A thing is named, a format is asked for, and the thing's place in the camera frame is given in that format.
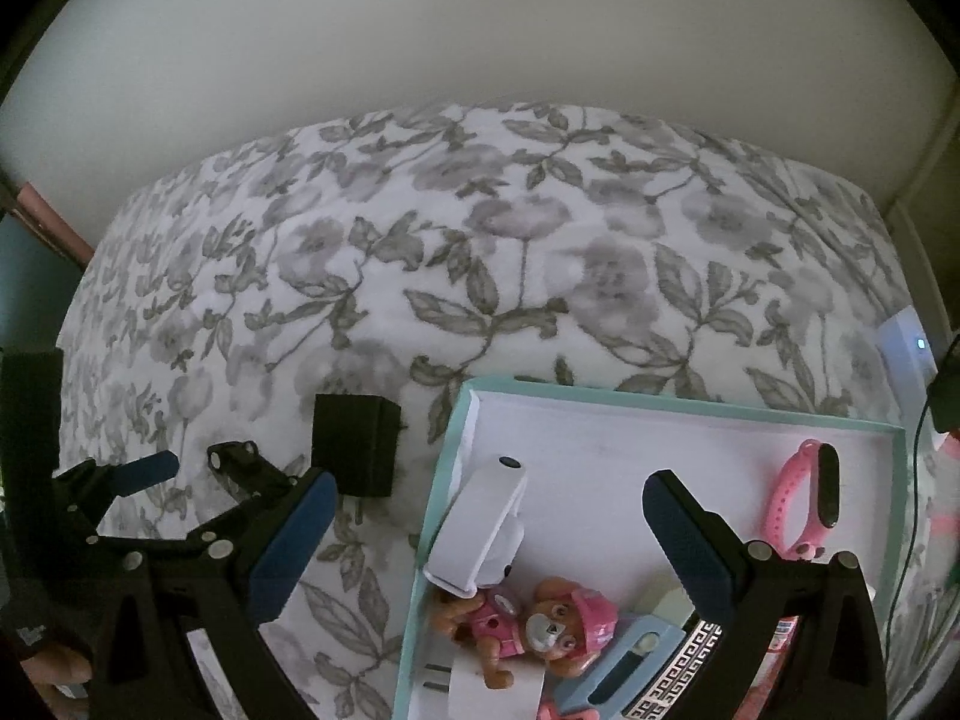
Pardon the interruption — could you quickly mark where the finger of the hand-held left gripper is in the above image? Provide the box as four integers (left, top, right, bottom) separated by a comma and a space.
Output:
52, 451, 181, 518
189, 441, 305, 539

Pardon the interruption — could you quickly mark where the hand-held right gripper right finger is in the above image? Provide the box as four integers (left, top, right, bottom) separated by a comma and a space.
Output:
643, 469, 890, 720

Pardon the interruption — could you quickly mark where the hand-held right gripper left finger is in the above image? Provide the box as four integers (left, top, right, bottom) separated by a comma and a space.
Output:
90, 467, 338, 720

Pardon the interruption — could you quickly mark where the blue toy knife green blade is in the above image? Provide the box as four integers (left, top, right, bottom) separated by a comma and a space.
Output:
555, 611, 687, 720

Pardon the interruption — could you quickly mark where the pink smart band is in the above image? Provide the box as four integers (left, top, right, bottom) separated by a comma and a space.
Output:
763, 439, 842, 562

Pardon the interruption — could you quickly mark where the green-rimmed white tray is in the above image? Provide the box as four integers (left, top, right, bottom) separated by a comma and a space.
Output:
390, 375, 908, 720

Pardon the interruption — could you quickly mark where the black white patterned box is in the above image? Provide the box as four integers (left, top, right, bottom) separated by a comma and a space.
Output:
622, 615, 732, 720

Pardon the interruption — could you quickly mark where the red packet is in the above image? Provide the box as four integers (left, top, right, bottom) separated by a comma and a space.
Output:
750, 611, 800, 720

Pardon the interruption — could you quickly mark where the white wristband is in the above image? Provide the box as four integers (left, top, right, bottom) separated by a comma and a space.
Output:
422, 454, 527, 595

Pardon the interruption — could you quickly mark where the toy dog with pink hat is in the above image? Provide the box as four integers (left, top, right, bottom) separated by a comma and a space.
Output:
429, 576, 617, 691

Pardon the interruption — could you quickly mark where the white charger block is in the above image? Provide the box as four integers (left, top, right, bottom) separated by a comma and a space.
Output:
416, 645, 548, 720

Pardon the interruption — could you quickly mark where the person's left hand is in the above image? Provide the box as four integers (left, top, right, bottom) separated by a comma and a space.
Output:
26, 645, 95, 706

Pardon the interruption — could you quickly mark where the dark green cabinet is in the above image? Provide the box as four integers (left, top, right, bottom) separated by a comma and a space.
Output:
0, 195, 83, 361

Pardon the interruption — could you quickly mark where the white device with light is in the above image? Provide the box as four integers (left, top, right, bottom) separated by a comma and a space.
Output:
874, 304, 938, 428

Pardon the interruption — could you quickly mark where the black adapter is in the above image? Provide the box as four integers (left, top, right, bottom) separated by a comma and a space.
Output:
926, 334, 960, 436

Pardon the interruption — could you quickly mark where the grey floral bedspread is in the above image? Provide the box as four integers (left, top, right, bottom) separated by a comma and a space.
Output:
56, 101, 931, 720

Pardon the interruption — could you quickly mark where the black cable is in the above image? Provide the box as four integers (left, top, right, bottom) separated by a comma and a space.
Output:
883, 390, 935, 638

